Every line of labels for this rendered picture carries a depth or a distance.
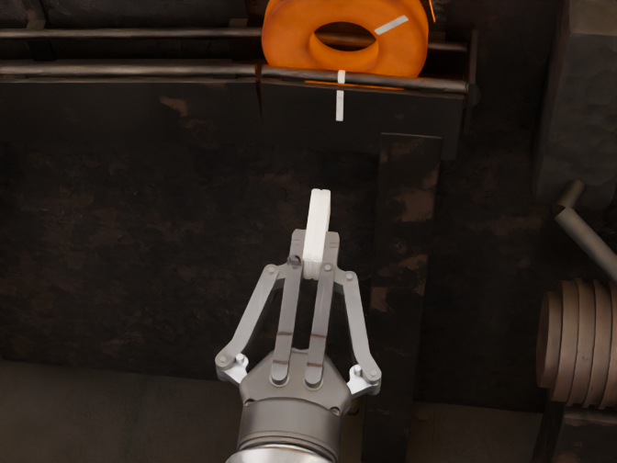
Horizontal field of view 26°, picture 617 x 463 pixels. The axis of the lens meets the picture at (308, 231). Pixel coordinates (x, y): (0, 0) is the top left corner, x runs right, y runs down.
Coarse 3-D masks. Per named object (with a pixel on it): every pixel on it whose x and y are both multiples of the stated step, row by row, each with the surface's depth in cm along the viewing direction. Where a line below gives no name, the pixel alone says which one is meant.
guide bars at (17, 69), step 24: (0, 72) 129; (24, 72) 129; (48, 72) 128; (72, 72) 128; (96, 72) 128; (120, 72) 127; (144, 72) 127; (168, 72) 127; (192, 72) 126; (216, 72) 126; (240, 72) 125; (264, 72) 125; (288, 72) 125; (312, 72) 125; (336, 72) 125
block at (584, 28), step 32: (576, 0) 118; (608, 0) 118; (576, 32) 116; (608, 32) 116; (576, 64) 119; (608, 64) 118; (544, 96) 130; (576, 96) 122; (608, 96) 121; (544, 128) 127; (576, 128) 125; (608, 128) 124; (544, 160) 129; (576, 160) 128; (608, 160) 128; (544, 192) 132; (608, 192) 132
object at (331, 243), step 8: (328, 232) 108; (336, 232) 108; (328, 240) 107; (336, 240) 107; (328, 248) 107; (336, 248) 107; (328, 256) 107; (336, 256) 107; (336, 264) 106; (336, 272) 106; (344, 272) 106; (336, 280) 105; (336, 288) 106
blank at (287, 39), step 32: (288, 0) 120; (320, 0) 119; (352, 0) 119; (384, 0) 119; (416, 0) 121; (288, 32) 123; (384, 32) 122; (416, 32) 121; (288, 64) 126; (320, 64) 126; (352, 64) 127; (384, 64) 125; (416, 64) 124
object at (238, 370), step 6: (240, 354) 101; (240, 360) 101; (246, 360) 102; (234, 366) 102; (240, 366) 102; (246, 366) 102; (222, 372) 102; (228, 372) 101; (234, 372) 101; (240, 372) 101; (228, 378) 102; (234, 378) 101; (240, 378) 101; (234, 384) 102
